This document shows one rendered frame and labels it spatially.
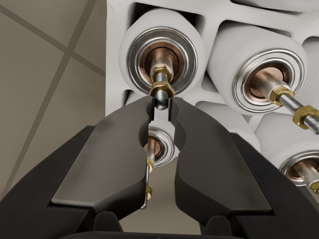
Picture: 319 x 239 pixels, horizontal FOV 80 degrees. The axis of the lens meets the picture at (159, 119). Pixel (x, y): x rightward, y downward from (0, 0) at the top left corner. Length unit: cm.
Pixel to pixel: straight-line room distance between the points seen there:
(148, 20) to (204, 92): 15
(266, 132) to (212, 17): 20
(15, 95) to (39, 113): 7
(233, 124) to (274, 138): 9
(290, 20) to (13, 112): 65
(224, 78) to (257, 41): 5
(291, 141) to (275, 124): 5
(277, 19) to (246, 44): 8
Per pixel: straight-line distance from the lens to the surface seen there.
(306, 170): 35
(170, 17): 21
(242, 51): 23
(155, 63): 18
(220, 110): 31
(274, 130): 36
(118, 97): 31
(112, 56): 29
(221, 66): 24
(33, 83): 59
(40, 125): 66
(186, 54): 21
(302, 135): 35
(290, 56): 24
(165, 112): 27
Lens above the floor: 45
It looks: 57 degrees down
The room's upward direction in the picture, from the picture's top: 179 degrees counter-clockwise
